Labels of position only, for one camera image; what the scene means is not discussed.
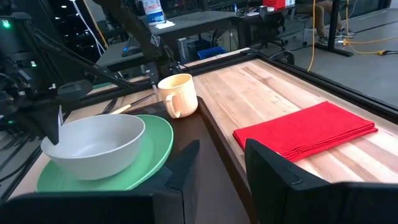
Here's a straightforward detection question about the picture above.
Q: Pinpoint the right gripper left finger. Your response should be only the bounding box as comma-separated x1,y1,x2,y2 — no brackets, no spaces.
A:
0,139,201,224

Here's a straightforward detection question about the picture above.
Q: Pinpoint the white hanging cable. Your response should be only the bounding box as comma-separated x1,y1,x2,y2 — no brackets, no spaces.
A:
70,0,106,56

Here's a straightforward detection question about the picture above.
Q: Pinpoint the black office chair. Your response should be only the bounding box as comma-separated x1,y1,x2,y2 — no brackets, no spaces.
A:
254,11,289,52

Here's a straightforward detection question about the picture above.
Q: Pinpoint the red box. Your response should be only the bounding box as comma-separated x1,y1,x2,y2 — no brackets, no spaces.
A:
262,0,287,10

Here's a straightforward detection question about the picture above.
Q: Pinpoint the red cloth napkin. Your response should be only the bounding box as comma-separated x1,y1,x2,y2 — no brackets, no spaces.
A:
232,100,379,162

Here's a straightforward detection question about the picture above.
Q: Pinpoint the blue plastic bin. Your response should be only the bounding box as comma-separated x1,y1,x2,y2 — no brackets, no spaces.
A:
197,46,228,60

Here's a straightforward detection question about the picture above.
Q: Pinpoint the white wipes tub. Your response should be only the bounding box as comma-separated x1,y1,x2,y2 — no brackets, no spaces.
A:
141,0,166,26

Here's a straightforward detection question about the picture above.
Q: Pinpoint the yellow extension cable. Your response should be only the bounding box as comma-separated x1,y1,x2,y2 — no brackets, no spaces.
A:
307,0,317,72
343,0,389,56

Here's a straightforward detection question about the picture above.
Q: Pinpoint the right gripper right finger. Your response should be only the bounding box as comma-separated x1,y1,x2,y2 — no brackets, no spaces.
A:
244,138,398,224

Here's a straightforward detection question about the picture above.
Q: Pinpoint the person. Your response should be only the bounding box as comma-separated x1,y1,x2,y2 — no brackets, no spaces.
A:
294,0,358,47

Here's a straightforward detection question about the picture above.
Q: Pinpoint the white round bowl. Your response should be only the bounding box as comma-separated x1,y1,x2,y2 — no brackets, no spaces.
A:
40,113,146,181

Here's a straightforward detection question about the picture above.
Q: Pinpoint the peach orange mug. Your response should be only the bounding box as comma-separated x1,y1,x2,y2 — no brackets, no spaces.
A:
157,73,199,119

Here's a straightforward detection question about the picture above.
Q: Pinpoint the black stand post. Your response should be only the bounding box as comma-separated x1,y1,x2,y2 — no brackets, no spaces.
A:
315,0,354,58

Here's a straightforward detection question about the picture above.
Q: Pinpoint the grey desk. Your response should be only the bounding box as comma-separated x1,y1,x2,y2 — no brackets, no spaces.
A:
95,10,259,68

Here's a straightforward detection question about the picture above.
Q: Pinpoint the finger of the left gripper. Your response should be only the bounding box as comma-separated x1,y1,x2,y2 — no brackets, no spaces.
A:
18,104,63,146
57,80,94,102

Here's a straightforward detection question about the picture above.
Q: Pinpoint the white paper sheet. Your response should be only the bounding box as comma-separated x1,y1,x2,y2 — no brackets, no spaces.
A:
154,20,175,30

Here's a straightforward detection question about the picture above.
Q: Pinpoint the green round plate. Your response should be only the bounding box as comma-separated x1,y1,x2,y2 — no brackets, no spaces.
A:
36,114,174,192

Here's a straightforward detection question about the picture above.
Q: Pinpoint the knife with yellow handle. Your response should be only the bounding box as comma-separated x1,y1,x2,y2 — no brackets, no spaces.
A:
110,93,156,115

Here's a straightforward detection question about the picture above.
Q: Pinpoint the black computer mouse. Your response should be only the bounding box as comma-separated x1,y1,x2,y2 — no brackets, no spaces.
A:
121,45,141,58

